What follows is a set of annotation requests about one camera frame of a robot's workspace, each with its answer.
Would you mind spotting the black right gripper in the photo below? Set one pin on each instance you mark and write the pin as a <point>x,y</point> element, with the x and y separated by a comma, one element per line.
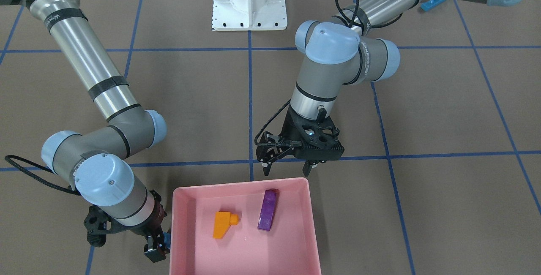
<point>157,221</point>

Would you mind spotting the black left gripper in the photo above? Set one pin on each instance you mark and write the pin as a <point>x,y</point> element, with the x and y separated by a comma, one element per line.
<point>291,129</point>

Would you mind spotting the small blue block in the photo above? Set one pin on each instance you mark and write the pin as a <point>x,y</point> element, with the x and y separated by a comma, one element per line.
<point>167,240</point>

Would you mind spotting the purple block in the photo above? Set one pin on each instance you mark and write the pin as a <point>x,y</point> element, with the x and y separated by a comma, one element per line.
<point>268,209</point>

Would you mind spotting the orange block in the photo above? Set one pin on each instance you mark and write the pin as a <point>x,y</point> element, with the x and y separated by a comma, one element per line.
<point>222,222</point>

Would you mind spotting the long blue studded block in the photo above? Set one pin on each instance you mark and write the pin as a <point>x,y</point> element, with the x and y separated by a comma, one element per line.
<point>431,4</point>

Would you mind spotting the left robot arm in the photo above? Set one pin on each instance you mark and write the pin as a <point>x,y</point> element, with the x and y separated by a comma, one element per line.
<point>336,53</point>

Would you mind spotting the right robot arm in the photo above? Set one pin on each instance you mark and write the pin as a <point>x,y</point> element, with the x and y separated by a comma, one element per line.
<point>94,164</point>

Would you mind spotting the pink plastic box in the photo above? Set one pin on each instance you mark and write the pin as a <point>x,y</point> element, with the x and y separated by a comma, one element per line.
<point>289,248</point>

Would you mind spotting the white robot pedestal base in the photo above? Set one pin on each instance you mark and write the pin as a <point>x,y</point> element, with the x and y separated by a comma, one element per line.
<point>249,15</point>

